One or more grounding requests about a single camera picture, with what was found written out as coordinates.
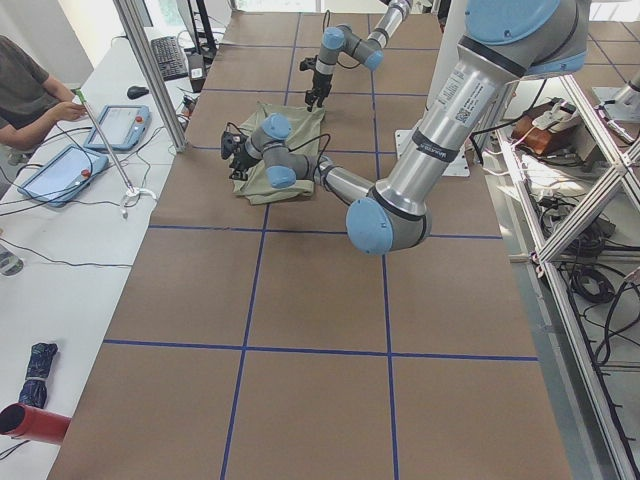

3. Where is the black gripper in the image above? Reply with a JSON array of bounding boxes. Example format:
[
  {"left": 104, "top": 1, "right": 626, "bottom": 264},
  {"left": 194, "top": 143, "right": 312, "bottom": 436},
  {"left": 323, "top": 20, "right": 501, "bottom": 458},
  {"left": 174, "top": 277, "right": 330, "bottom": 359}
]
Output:
[
  {"left": 229, "top": 139, "right": 260, "bottom": 180},
  {"left": 305, "top": 71, "right": 332, "bottom": 112}
]

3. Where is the olive green long-sleeve shirt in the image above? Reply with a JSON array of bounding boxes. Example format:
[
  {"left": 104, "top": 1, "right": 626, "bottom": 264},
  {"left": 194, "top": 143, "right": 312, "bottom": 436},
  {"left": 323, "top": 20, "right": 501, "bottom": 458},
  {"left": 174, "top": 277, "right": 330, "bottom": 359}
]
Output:
[{"left": 225, "top": 102, "right": 325, "bottom": 205}]

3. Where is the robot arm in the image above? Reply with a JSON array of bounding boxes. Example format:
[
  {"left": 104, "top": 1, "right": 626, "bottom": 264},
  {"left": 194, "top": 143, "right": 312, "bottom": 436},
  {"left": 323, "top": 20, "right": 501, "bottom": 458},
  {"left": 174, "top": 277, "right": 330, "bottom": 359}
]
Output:
[
  {"left": 221, "top": 1, "right": 590, "bottom": 255},
  {"left": 299, "top": 0, "right": 413, "bottom": 112}
]

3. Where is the blue teach pendant far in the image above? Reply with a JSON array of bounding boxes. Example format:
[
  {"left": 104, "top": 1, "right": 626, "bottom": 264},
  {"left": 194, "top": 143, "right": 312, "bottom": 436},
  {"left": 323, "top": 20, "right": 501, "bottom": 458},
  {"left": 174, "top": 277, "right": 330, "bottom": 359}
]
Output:
[{"left": 96, "top": 105, "right": 151, "bottom": 152}]

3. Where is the blue teach pendant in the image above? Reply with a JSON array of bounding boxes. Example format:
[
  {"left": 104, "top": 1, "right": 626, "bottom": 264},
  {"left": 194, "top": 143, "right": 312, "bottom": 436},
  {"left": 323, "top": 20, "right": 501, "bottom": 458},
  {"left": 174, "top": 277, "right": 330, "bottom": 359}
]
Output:
[
  {"left": 18, "top": 145, "right": 108, "bottom": 207},
  {"left": 96, "top": 105, "right": 151, "bottom": 152}
]

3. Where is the black computer mouse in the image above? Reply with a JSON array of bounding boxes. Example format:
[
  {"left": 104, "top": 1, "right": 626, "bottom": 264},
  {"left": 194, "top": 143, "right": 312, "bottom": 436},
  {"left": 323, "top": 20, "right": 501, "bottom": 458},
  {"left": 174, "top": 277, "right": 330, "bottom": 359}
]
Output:
[{"left": 126, "top": 86, "right": 150, "bottom": 100}]

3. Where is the black keyboard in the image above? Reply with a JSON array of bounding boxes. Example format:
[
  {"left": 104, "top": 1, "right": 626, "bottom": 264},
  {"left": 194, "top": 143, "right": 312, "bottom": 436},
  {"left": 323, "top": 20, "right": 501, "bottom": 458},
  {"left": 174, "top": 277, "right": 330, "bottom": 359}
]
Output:
[{"left": 150, "top": 36, "right": 188, "bottom": 81}]

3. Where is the blue teach pendant near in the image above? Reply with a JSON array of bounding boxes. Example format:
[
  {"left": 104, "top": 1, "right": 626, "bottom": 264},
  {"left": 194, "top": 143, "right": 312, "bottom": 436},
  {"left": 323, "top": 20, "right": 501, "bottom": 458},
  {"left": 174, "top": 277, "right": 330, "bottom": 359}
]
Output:
[{"left": 18, "top": 145, "right": 108, "bottom": 207}]

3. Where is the metal rod with green tip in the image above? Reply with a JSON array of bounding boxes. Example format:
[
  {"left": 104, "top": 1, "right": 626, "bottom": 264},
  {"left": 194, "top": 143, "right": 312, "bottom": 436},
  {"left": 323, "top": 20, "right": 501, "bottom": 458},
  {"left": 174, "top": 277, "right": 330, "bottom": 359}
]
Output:
[{"left": 74, "top": 88, "right": 157, "bottom": 218}]

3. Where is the seated person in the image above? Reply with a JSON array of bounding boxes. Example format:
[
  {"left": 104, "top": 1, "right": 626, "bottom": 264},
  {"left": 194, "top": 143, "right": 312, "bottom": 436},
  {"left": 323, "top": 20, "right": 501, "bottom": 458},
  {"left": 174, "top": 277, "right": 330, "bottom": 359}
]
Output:
[{"left": 1, "top": 36, "right": 86, "bottom": 152}]

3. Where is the folded dark blue umbrella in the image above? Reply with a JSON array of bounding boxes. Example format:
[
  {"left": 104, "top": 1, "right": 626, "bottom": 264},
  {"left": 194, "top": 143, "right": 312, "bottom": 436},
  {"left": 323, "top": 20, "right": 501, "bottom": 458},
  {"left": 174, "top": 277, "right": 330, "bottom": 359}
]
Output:
[{"left": 19, "top": 342, "right": 58, "bottom": 409}]

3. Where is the red cylinder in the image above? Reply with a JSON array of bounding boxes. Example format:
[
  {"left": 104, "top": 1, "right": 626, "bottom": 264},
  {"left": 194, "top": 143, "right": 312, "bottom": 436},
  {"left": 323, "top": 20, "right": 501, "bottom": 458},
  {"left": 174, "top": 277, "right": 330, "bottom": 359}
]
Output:
[{"left": 1, "top": 403, "right": 71, "bottom": 445}]

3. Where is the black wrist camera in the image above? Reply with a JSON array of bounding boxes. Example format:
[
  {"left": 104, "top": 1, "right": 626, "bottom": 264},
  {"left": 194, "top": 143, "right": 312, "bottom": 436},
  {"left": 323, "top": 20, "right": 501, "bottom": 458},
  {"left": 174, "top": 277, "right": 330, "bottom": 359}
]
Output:
[
  {"left": 299, "top": 57, "right": 317, "bottom": 72},
  {"left": 221, "top": 131, "right": 243, "bottom": 160}
]

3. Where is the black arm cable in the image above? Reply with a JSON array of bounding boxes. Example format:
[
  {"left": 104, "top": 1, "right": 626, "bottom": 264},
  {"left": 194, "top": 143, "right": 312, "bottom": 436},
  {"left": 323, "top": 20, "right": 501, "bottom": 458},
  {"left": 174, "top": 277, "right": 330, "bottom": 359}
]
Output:
[{"left": 224, "top": 121, "right": 334, "bottom": 186}]

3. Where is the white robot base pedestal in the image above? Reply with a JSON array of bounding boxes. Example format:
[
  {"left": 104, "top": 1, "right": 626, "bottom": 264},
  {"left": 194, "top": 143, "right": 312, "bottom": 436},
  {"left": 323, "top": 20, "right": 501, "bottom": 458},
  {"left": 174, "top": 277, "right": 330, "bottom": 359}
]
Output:
[{"left": 395, "top": 0, "right": 470, "bottom": 177}]

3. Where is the aluminium frame post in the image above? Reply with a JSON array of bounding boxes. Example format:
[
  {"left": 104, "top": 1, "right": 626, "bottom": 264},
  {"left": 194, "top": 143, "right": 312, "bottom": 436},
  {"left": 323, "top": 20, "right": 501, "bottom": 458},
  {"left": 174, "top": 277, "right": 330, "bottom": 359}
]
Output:
[{"left": 113, "top": 0, "right": 187, "bottom": 153}]

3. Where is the aluminium lattice frame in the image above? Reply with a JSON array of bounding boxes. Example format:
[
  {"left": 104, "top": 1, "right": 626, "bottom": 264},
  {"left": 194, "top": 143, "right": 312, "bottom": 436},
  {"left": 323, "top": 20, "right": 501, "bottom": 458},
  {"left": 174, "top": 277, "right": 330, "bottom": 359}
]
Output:
[{"left": 499, "top": 74, "right": 640, "bottom": 480}]

